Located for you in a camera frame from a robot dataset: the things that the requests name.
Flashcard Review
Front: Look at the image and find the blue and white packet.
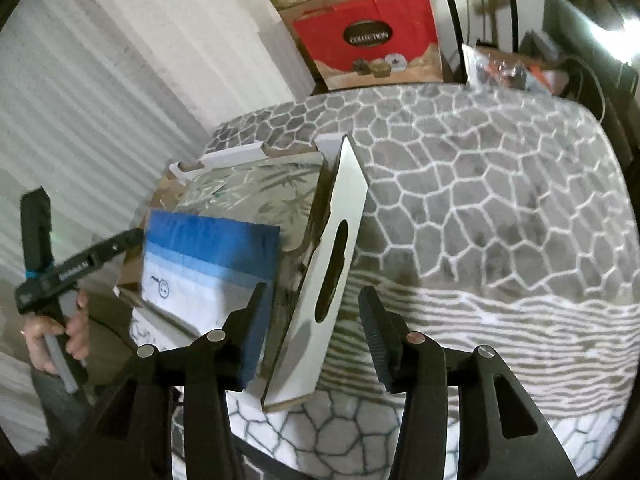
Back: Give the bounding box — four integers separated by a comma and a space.
140, 209, 281, 341

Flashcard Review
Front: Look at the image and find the red gift box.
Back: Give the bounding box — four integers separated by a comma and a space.
290, 0, 446, 93

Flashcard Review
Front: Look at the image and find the person's left forearm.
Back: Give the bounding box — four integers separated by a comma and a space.
30, 292, 138, 461

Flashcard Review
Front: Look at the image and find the white curtain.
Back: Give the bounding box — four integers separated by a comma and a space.
0, 0, 311, 461

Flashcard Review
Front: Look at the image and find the black speaker on stand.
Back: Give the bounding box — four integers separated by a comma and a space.
415, 0, 468, 83
480, 0, 538, 53

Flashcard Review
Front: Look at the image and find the glowing desk lamp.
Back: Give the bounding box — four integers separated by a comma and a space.
600, 0, 640, 41

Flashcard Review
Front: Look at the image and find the white and brown cardboard tray box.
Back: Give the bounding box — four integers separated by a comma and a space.
114, 134, 371, 413

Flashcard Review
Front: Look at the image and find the person's left hand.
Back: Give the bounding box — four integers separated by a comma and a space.
22, 292, 92, 376

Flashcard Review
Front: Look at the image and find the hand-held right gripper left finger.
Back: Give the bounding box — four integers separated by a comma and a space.
75, 282, 275, 480

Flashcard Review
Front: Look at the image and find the grey white patterned blanket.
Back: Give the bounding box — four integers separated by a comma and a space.
170, 82, 640, 480

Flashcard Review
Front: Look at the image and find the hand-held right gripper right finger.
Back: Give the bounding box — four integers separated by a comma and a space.
357, 285, 578, 480

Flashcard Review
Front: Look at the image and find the clear plastic bag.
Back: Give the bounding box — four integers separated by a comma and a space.
461, 42, 531, 91

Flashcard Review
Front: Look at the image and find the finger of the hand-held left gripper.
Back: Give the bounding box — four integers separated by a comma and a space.
20, 187, 54, 280
89, 227, 147, 267

